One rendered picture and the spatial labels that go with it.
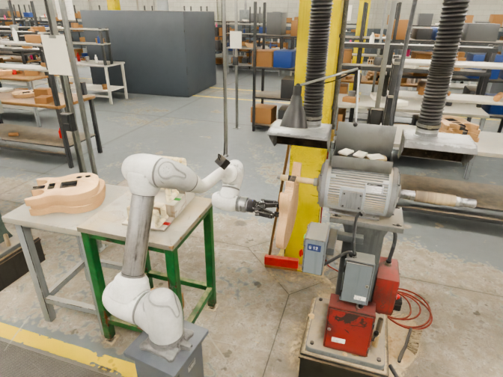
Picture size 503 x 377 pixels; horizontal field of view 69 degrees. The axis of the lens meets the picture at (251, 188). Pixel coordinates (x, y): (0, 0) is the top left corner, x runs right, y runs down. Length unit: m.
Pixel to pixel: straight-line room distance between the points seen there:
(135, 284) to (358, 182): 1.14
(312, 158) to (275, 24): 4.22
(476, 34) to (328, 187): 5.11
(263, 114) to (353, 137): 5.14
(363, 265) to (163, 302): 0.98
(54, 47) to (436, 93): 2.59
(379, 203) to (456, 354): 1.48
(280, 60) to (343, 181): 5.04
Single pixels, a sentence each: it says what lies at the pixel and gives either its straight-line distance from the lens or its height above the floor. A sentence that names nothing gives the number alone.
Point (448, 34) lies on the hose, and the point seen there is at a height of 1.98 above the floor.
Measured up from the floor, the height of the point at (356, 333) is 0.48.
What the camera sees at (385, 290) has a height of 0.72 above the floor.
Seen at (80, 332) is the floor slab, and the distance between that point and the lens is 3.04.
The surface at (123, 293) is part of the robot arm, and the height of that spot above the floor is 0.95.
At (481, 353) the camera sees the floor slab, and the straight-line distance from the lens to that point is 3.12.
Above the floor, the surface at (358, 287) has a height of 0.78.
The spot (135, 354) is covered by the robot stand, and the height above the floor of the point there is 0.70.
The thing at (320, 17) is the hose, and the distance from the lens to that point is 1.83.
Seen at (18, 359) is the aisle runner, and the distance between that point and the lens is 3.04.
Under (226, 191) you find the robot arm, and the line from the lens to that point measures 2.03.
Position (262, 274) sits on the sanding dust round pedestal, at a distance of 3.27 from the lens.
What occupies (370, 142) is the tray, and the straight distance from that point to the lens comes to 1.95.
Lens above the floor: 2.07
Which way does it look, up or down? 26 degrees down
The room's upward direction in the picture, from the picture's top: 1 degrees clockwise
